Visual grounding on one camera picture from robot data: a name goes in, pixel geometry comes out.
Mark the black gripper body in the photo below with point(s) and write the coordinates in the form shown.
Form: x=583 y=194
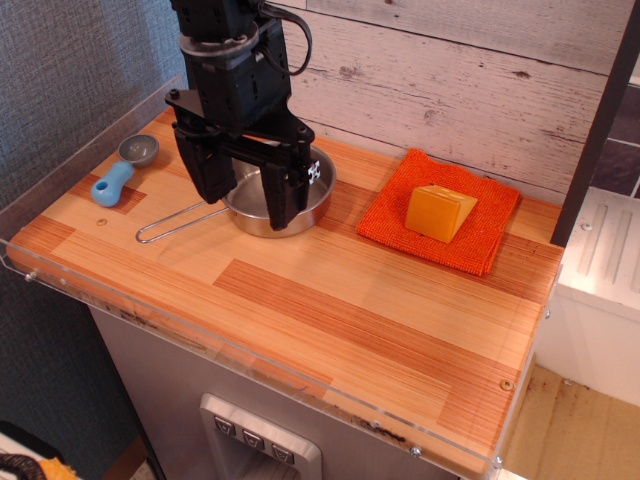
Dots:
x=238 y=94

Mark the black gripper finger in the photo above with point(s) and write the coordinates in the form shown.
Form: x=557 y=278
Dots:
x=286 y=193
x=210 y=170

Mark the steel pot with wire handle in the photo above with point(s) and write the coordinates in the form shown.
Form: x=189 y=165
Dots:
x=247 y=208

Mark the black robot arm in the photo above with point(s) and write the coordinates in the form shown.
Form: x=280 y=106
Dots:
x=224 y=19

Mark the orange cloth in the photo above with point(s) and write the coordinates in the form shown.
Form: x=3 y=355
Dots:
x=474 y=247

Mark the blue grey measuring scoop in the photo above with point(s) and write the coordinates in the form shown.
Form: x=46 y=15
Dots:
x=134 y=152

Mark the yellow cheese wedge block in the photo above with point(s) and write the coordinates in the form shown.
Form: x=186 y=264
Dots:
x=438 y=212

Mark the clear acrylic table guard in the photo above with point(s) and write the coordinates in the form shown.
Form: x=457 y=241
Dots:
x=425 y=358

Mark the grey toy fridge cabinet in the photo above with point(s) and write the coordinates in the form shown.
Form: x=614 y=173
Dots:
x=165 y=381

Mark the silver ice dispenser panel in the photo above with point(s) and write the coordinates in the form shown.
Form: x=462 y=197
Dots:
x=246 y=446

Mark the white toy sink unit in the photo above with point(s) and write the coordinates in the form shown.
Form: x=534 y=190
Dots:
x=590 y=330

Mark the yellow black object corner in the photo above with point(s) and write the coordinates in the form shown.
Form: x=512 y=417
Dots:
x=23 y=467

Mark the dark vertical post right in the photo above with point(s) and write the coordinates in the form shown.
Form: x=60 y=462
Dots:
x=609 y=104

